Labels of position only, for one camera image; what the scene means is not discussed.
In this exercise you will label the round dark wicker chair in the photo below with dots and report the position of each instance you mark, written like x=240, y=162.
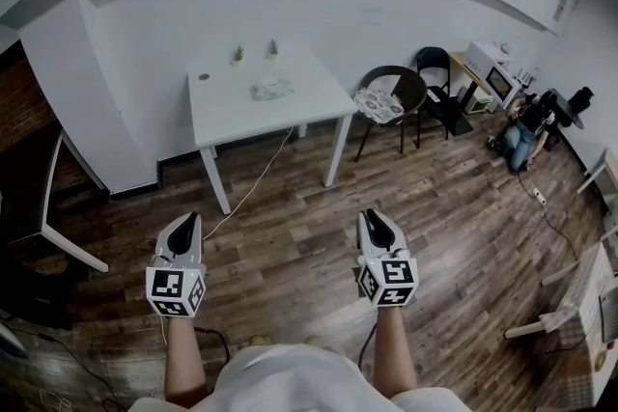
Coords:
x=410, y=87

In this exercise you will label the checked cloth table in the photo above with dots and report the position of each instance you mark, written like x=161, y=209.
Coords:
x=584, y=304

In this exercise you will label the white square table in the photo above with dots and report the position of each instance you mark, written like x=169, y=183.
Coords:
x=261, y=111

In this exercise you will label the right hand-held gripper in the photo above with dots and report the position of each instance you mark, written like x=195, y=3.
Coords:
x=401, y=272

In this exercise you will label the white power strip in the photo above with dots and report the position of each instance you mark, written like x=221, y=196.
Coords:
x=538, y=196

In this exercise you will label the person's left forearm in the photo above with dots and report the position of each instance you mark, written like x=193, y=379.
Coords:
x=186, y=362

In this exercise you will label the yellow side table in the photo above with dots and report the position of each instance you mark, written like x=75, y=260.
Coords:
x=458, y=63

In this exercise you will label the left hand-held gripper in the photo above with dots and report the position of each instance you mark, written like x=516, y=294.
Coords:
x=166, y=284

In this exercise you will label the white microwave oven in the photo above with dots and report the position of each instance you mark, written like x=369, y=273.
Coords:
x=492, y=72

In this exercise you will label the small potted green plant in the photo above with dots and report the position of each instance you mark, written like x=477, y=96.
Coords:
x=237, y=55
x=272, y=49

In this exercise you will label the small white toaster oven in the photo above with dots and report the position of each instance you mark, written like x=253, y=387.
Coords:
x=479, y=103

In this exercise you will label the person's white shirt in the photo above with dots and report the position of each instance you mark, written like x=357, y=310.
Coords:
x=299, y=386

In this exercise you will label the wet wipes packet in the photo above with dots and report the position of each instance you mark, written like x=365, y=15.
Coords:
x=272, y=90

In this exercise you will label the black coffee machine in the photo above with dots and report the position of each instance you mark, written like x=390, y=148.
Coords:
x=581, y=101

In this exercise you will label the black round table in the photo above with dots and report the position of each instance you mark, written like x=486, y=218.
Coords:
x=562, y=108

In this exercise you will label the grey laptop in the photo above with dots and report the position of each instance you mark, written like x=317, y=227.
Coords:
x=609, y=318

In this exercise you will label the person's yellow shoe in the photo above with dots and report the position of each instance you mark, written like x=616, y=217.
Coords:
x=314, y=340
x=260, y=340

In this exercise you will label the person's right forearm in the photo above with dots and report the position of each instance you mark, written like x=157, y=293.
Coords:
x=393, y=352

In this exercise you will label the white router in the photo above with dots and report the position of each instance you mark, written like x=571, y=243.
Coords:
x=527, y=79

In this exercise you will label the black folding chair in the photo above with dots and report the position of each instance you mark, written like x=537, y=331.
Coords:
x=437, y=91

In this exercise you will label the floral seat cushion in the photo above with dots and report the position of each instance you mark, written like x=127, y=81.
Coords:
x=379, y=103

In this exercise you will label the white frame desk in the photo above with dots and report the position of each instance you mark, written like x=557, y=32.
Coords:
x=48, y=227

